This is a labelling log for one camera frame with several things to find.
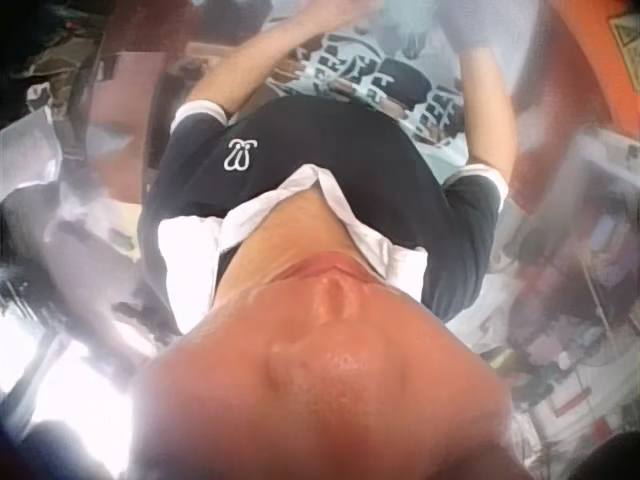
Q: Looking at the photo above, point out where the cluttered shelf of items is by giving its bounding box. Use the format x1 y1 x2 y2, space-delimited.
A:
499 128 640 454

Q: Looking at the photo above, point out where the light blue printed cloth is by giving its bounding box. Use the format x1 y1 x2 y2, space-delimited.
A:
259 0 527 167

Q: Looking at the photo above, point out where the person's left hand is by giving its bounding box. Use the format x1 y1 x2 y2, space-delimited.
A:
313 0 382 37

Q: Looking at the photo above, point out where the orange box with label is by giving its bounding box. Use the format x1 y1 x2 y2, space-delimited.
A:
558 0 640 132

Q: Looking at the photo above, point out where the camouflage fabric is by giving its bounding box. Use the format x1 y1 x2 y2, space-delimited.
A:
8 0 107 82

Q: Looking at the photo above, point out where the brown cardboard box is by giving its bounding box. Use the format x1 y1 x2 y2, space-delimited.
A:
93 48 169 147

